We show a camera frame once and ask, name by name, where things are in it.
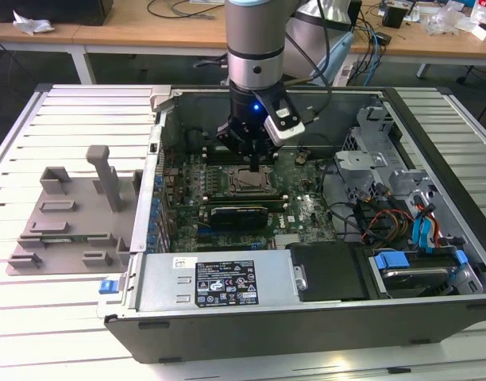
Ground silver CPU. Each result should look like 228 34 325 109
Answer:
235 171 261 188

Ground metal socket cover frame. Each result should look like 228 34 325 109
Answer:
226 165 275 194

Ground CPU socket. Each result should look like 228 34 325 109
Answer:
226 164 276 194

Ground wooden desk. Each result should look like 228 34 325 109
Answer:
0 21 97 84
71 0 486 87

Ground black graphics card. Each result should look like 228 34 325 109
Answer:
207 203 268 241

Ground green motherboard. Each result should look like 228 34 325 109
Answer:
159 146 339 253

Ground black tower box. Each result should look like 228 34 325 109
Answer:
348 0 364 31

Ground silver finned heatsink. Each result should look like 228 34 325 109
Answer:
273 233 307 250

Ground small black box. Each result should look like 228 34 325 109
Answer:
383 4 411 29

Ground black plastic shroud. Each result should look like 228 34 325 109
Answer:
285 241 373 303

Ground silver power supply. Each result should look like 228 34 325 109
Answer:
136 252 304 314

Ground grey parts rack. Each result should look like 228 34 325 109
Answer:
4 144 145 277

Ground large black box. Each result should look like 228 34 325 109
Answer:
0 0 114 27

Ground blue disk carrier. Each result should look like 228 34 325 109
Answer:
372 248 467 279

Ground clear plastic bag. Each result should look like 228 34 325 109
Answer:
425 2 476 37

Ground crumpled white paper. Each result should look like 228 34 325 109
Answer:
11 10 56 37

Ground black and silver PC case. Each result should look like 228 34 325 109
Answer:
98 84 486 364

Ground hard disk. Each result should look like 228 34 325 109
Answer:
380 266 454 298

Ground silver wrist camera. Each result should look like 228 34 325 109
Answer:
264 103 307 141

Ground black camera cable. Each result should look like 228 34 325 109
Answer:
304 0 334 127

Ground grey case latch handle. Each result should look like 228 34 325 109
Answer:
149 84 175 114

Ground black power cable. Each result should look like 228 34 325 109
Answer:
320 156 361 241

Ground silver disk bay bracket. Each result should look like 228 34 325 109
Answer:
333 149 389 199

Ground blue cable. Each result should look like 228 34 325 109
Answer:
364 21 384 87

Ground orange yellow power wires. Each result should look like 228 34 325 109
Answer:
356 198 413 243

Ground blue data wire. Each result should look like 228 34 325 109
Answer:
410 202 438 253

